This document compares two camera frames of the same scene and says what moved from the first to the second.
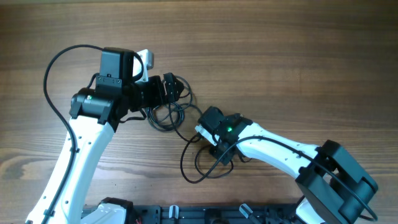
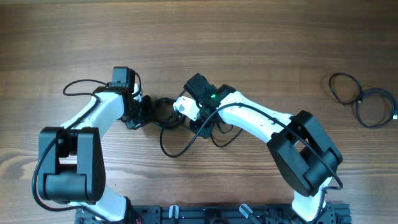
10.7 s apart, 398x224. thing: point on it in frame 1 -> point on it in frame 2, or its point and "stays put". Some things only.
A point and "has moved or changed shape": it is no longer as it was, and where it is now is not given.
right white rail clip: [245, 210] stays put
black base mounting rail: [206, 214] stays put
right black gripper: [217, 152] -> [204, 131]
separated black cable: [208, 177] -> [393, 114]
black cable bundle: [170, 116] has moved or changed shape
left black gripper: [157, 96] -> [148, 102]
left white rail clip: [173, 211] stays put
